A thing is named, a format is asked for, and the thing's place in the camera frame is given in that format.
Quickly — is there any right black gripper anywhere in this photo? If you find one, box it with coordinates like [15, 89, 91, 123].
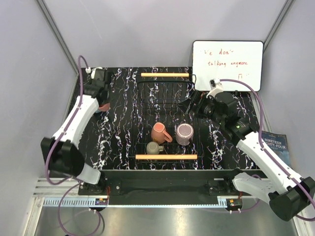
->
[176, 89, 224, 126]

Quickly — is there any pink cup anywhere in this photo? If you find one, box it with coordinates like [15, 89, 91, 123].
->
[98, 103, 110, 112]

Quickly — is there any purple mug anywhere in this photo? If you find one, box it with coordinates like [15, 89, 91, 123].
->
[175, 123, 194, 146]

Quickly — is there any orange floral mug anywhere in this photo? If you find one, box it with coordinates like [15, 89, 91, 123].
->
[151, 122, 173, 144]

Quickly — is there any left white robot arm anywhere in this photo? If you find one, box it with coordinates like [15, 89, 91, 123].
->
[40, 67, 113, 195]

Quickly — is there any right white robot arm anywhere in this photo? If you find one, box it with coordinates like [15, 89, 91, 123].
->
[177, 90, 315, 221]

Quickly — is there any grey small mug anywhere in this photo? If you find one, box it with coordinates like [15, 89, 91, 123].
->
[146, 142, 164, 155]

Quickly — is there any white whiteboard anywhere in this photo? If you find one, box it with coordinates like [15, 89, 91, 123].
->
[192, 40, 264, 92]

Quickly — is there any blue book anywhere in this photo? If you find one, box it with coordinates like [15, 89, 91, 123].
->
[261, 131, 291, 167]

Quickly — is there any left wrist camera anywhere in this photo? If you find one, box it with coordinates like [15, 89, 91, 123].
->
[85, 67, 103, 79]

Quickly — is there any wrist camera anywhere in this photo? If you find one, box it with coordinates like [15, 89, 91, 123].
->
[206, 79, 224, 98]
[85, 67, 103, 79]

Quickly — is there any black wire dish rack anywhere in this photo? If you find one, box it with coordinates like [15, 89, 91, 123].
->
[130, 77, 204, 159]

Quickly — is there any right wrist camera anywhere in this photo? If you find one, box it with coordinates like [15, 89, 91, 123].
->
[206, 79, 224, 98]

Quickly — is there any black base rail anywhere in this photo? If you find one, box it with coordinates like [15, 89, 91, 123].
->
[78, 169, 254, 206]

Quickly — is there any grey cable duct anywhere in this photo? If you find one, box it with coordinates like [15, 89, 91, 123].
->
[43, 197, 108, 207]

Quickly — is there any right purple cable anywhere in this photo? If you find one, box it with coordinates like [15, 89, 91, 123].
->
[201, 78, 315, 220]

